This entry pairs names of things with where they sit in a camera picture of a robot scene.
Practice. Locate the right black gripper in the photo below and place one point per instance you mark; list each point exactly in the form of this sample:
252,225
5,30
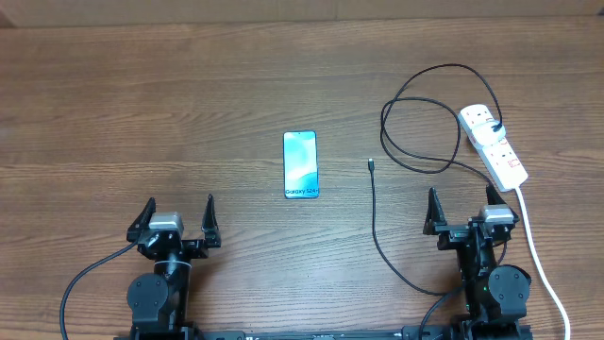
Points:
450,233

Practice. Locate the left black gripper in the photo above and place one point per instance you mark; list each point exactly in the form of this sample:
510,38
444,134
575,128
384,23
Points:
198,247

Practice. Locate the blue Galaxy smartphone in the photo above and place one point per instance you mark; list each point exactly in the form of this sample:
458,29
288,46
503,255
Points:
301,180

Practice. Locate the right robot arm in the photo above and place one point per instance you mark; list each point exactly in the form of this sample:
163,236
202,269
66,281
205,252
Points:
496,294

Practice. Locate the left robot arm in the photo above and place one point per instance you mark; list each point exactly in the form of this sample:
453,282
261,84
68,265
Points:
159,300

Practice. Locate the white charger plug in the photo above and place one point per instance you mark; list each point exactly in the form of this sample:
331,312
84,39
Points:
489,133

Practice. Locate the white power strip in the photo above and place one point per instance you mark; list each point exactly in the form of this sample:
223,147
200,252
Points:
500,159

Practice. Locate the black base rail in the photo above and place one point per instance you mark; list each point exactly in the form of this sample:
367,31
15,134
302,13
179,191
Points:
406,333

